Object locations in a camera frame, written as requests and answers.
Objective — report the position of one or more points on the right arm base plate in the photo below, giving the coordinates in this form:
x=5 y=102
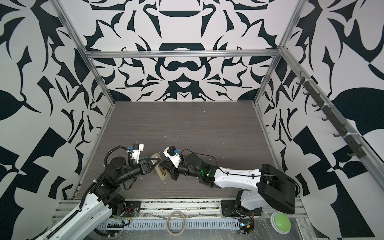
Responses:
x=229 y=209

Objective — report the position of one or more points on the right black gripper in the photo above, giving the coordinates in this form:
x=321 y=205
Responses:
x=175 y=173

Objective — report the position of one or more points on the slotted cable duct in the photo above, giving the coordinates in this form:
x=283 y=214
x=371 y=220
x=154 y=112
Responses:
x=173 y=224

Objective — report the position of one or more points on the small electronics board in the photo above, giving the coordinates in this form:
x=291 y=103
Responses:
x=246 y=226

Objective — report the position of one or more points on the white remote control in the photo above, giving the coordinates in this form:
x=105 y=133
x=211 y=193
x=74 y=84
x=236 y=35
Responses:
x=161 y=172

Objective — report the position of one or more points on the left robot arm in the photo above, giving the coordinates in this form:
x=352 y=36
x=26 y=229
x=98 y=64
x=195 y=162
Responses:
x=102 y=200

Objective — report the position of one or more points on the green push button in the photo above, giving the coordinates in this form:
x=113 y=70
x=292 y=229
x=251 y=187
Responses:
x=280 y=223

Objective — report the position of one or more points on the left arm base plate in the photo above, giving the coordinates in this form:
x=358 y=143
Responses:
x=130 y=209

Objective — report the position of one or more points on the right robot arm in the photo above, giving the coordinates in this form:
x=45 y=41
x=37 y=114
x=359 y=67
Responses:
x=258 y=188

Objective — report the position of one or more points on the black wall hook rail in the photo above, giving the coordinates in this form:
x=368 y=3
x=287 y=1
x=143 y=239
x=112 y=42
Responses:
x=333 y=115

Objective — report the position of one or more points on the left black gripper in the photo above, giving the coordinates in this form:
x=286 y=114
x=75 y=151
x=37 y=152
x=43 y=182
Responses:
x=143 y=166

